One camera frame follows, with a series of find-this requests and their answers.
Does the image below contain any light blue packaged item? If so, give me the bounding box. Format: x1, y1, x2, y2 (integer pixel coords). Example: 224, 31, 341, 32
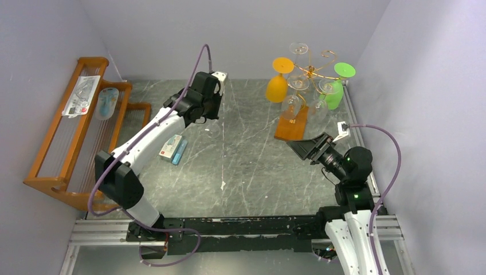
95, 87, 119, 121

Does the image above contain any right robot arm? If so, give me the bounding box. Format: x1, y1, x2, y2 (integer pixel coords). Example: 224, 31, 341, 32
287, 132, 390, 274

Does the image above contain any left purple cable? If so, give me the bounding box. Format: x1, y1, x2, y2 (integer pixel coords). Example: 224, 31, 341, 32
87, 44, 213, 268

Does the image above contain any wooden tiered shelf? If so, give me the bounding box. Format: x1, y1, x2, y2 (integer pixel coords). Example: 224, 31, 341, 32
23, 57, 151, 211

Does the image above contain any purple cable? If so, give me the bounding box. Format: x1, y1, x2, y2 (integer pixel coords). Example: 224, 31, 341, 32
87, 44, 213, 268
315, 123, 402, 275

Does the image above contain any white packaged item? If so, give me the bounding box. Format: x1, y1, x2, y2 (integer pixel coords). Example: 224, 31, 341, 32
62, 75, 101, 118

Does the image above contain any clear wine glass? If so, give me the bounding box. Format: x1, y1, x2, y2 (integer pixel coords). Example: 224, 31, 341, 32
308, 79, 343, 123
205, 120, 222, 138
281, 76, 309, 121

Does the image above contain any blue marker pen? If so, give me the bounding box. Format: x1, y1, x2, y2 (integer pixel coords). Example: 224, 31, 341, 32
171, 139, 188, 166

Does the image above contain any yellow plastic wine glass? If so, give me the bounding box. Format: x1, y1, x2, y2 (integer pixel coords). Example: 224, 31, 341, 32
265, 57, 294, 103

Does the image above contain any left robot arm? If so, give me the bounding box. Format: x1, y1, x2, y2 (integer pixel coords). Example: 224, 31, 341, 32
95, 72, 228, 241

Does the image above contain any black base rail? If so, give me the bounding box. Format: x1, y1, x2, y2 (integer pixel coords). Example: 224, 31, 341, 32
126, 214, 329, 256

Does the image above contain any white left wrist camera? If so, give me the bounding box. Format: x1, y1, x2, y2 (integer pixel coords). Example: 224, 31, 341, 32
211, 71, 229, 96

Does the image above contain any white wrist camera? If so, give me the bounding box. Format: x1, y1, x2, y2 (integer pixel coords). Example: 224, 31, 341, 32
211, 71, 229, 96
332, 121, 350, 143

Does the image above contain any small white blue box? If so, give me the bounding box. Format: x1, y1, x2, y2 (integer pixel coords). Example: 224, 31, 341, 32
159, 135, 183, 161

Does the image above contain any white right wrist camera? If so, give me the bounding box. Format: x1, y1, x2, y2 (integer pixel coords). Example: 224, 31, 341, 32
332, 121, 350, 143

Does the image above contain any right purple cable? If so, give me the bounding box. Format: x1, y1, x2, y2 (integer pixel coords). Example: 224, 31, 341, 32
315, 123, 402, 275

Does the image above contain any green plastic wine glass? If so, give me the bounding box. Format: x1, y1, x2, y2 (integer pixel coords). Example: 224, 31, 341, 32
318, 62, 356, 110

